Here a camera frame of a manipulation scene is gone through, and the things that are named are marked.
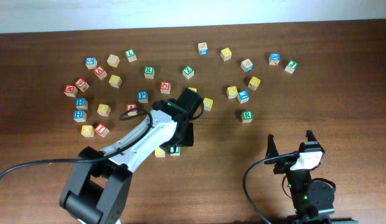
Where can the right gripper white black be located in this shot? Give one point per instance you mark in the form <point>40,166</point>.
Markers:
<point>285,165</point>

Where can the green R block lower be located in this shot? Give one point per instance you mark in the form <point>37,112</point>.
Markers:
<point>246,116</point>

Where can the blue block right centre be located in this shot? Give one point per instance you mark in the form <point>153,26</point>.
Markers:
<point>243,96</point>

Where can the red O block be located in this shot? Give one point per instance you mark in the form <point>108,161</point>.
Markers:
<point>165,87</point>

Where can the wood block blue side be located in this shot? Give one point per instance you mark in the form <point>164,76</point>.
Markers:
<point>203,48</point>

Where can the green Z block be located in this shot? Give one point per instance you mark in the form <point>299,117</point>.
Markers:
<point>188,72</point>

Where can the green R block upper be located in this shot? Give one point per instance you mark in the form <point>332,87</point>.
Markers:
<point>149,72</point>

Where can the green L block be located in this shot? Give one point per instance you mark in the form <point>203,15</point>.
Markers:
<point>131,55</point>

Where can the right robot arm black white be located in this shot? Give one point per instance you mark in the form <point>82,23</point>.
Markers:
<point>312,198</point>

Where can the blue block top left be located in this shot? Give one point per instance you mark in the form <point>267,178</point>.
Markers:
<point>91,63</point>

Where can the blue X block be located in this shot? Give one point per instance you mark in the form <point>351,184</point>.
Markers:
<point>274,58</point>

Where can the yellow block centre right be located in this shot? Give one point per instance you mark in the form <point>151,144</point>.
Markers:
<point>208,102</point>

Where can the yellow C block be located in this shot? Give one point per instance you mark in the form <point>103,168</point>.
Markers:
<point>159,153</point>

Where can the blue h block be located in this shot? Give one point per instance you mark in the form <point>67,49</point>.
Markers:
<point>81,104</point>
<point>79,116</point>

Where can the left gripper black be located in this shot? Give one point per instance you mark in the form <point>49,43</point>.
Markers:
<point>187,135</point>

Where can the yellow block left middle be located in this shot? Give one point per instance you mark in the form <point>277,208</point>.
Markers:
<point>103,110</point>

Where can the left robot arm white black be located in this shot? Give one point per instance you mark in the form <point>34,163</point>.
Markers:
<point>98,185</point>

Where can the wood block orange picture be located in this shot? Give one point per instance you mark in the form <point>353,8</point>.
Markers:
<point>246,65</point>

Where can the yellow block near A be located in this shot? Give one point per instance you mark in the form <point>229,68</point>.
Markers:
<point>115,81</point>

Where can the yellow block top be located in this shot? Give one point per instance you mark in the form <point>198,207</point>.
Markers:
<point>226,54</point>

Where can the red A block lower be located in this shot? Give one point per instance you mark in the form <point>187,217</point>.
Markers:
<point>131,109</point>

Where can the red M block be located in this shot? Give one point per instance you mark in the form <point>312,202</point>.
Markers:
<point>71,91</point>

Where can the green r block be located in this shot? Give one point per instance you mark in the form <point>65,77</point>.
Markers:
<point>246,116</point>
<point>149,72</point>

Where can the green J block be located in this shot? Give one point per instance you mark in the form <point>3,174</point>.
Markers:
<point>291,66</point>

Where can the red a block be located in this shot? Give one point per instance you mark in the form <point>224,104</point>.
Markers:
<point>100,72</point>
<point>131,109</point>

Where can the yellow block beside blue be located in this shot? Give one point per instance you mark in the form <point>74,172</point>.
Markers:
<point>232,92</point>

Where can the red I block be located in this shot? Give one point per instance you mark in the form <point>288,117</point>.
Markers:
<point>101,130</point>

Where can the red 6 block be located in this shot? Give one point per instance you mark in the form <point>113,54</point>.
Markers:
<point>81,84</point>

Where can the plain wood yellow block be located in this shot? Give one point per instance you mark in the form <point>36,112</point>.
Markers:
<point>113,60</point>

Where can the blue H block lower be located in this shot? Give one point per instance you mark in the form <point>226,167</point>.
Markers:
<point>79,116</point>

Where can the blue P block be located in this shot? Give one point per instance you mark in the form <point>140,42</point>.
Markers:
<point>143,96</point>

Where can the green V block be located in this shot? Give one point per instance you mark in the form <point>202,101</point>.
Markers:
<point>175,150</point>

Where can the blue H block upper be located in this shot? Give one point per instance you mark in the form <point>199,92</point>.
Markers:
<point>81,104</point>

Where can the red A block upper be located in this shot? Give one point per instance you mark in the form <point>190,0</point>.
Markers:
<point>100,72</point>

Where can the yellow block bottom left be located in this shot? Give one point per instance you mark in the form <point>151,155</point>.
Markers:
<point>87,131</point>

